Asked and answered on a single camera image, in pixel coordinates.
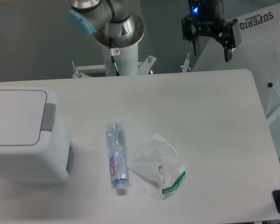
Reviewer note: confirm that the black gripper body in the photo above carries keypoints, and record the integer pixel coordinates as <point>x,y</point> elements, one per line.
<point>207,16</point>

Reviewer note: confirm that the white trash can lid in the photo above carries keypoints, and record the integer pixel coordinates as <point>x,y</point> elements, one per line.
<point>24,114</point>

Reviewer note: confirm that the white trash can body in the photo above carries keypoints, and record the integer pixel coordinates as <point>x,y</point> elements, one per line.
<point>35,144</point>

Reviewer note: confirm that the clear plastic bag green label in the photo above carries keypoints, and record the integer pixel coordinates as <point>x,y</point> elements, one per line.
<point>160,162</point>

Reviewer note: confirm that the clear plastic water bottle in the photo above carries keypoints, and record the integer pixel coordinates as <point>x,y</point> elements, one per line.
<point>117,157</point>

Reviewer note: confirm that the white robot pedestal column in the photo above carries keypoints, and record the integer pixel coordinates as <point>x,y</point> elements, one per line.
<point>127,56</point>

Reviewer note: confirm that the white umbrella with lettering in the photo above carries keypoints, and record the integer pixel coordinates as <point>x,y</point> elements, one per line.
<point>259,52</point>

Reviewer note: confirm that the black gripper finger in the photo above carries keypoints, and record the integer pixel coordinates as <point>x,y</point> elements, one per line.
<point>226,33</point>
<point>188,34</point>

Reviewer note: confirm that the white metal base frame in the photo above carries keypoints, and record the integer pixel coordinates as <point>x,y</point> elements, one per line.
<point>112,69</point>

